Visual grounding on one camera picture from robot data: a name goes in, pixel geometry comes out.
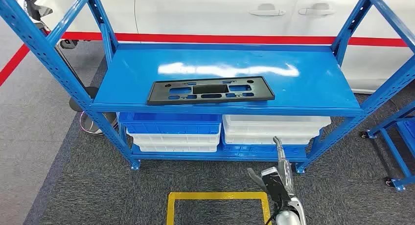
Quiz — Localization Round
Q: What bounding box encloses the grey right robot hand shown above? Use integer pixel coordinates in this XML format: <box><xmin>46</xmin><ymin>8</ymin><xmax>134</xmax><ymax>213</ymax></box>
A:
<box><xmin>247</xmin><ymin>136</ymin><xmax>295</xmax><ymax>199</ymax></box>

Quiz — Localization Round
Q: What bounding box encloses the black plastic plate part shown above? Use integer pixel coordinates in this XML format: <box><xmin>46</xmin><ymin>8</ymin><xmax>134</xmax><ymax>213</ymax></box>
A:
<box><xmin>146</xmin><ymin>76</ymin><xmax>276</xmax><ymax>106</ymax></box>

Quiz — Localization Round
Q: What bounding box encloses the blue metal shelf rack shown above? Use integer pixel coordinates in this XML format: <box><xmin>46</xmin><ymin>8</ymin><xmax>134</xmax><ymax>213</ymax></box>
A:
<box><xmin>0</xmin><ymin>0</ymin><xmax>415</xmax><ymax>176</ymax></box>

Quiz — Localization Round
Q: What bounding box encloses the yellow floor tape square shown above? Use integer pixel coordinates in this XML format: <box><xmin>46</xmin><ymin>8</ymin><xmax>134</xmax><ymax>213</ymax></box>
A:
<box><xmin>166</xmin><ymin>191</ymin><xmax>272</xmax><ymax>225</ymax></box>

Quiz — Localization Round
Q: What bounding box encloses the blue wheeled rack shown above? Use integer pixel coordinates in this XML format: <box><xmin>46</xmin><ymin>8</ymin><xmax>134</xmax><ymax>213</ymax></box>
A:
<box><xmin>360</xmin><ymin>100</ymin><xmax>415</xmax><ymax>192</ymax></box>

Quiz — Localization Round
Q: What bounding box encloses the red barrier belt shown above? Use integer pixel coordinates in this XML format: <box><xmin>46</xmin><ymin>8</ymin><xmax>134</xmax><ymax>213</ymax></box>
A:
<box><xmin>0</xmin><ymin>31</ymin><xmax>409</xmax><ymax>88</ymax></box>

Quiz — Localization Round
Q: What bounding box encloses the white car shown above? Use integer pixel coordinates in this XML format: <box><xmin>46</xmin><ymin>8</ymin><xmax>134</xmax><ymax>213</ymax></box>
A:
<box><xmin>18</xmin><ymin>0</ymin><xmax>415</xmax><ymax>94</ymax></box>

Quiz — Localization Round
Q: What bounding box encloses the chrome stanchion base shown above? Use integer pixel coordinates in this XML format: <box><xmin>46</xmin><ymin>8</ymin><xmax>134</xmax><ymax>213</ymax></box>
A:
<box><xmin>79</xmin><ymin>111</ymin><xmax>118</xmax><ymax>136</ymax></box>

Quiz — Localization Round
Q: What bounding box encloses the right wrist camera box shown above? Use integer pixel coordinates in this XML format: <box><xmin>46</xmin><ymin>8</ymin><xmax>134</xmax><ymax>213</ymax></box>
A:
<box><xmin>260</xmin><ymin>166</ymin><xmax>292</xmax><ymax>205</ymax></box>

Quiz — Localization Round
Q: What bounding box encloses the black camera cable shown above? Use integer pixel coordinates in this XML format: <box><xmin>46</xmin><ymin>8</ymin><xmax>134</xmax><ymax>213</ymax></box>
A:
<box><xmin>264</xmin><ymin>209</ymin><xmax>280</xmax><ymax>225</ymax></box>

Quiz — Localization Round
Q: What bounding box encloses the black stanchion post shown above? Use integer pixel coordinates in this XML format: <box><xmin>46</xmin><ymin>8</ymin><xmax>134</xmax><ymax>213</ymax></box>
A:
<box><xmin>32</xmin><ymin>21</ymin><xmax>99</xmax><ymax>113</ymax></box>

